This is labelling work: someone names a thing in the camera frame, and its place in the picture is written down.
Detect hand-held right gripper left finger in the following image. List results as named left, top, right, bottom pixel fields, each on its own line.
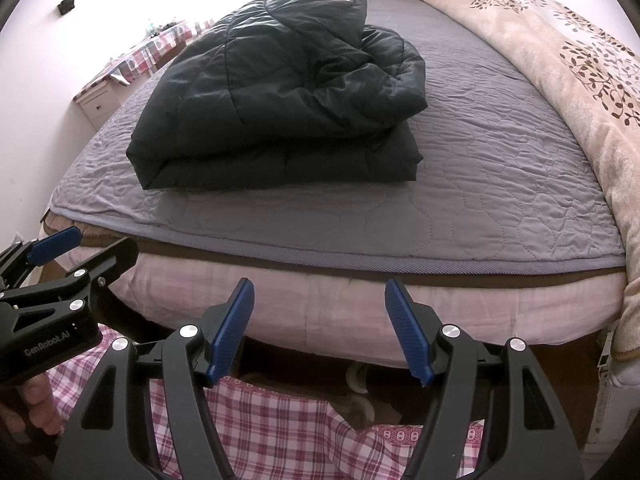
left=52, top=277, right=256, bottom=480

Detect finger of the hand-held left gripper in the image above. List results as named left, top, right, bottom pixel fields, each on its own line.
left=0, top=236, right=140, bottom=318
left=0, top=226, right=84, bottom=289

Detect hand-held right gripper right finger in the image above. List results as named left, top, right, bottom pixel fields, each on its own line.
left=384, top=277, right=586, bottom=480

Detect dark puffer jacket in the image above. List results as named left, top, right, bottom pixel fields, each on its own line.
left=126, top=0, right=429, bottom=191

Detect person's left hand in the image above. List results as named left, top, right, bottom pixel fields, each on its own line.
left=0, top=369, right=64, bottom=437

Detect pale slipper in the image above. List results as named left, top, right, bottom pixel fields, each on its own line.
left=344, top=361, right=377, bottom=392
left=345, top=394, right=378, bottom=428

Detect pale pink bed sheet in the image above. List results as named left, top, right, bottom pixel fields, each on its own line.
left=107, top=252, right=629, bottom=357

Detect pink plaid pajamas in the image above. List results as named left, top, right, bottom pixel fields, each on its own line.
left=46, top=324, right=482, bottom=480

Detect white desk with drawers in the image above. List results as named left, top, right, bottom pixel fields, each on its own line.
left=75, top=80, right=127, bottom=134

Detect bed with grey quilt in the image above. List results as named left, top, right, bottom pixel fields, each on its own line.
left=50, top=0, right=629, bottom=274

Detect plaid tablecloth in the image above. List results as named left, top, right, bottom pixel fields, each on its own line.
left=82, top=20, right=211, bottom=92

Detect small desk bottles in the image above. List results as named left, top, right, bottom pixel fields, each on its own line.
left=144, top=16, right=202, bottom=37

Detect beige leaf-print comforter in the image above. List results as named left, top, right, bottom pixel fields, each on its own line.
left=407, top=0, right=640, bottom=362

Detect white bed frame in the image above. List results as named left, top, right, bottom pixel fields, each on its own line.
left=590, top=324, right=637, bottom=462

